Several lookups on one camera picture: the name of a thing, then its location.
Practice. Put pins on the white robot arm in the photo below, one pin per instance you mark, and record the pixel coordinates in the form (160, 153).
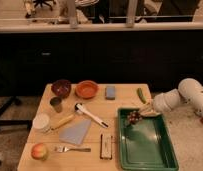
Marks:
(189, 90)

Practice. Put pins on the wooden table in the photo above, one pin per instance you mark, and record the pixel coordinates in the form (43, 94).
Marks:
(126, 97)

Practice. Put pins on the dark brown bowl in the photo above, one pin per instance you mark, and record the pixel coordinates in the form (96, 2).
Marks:
(61, 88)

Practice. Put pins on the grey folded cloth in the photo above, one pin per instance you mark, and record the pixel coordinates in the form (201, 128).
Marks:
(76, 133)

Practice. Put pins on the blue sponge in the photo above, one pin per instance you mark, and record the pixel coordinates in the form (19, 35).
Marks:
(110, 92)

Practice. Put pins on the small metal cup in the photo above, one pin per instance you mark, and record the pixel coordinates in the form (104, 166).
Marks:
(56, 103)

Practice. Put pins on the office chair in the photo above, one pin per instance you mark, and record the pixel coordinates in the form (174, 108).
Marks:
(30, 6)

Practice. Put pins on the green plastic tray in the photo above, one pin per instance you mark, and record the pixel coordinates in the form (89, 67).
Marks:
(146, 145)

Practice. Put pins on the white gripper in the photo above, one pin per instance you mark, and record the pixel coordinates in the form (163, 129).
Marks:
(147, 111)

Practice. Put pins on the red yellow apple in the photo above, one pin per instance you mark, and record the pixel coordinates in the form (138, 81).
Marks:
(39, 151)

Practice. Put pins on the dark red grape bunch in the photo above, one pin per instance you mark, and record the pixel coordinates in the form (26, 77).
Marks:
(134, 117)

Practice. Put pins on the yellow handled brush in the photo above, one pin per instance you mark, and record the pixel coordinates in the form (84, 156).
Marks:
(62, 119)

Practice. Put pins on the white black handled tool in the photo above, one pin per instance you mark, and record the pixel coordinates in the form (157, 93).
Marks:
(82, 109)

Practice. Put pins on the orange bowl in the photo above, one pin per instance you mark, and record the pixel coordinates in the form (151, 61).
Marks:
(86, 89)

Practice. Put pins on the silver fork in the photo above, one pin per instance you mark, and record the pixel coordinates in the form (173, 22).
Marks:
(63, 149)

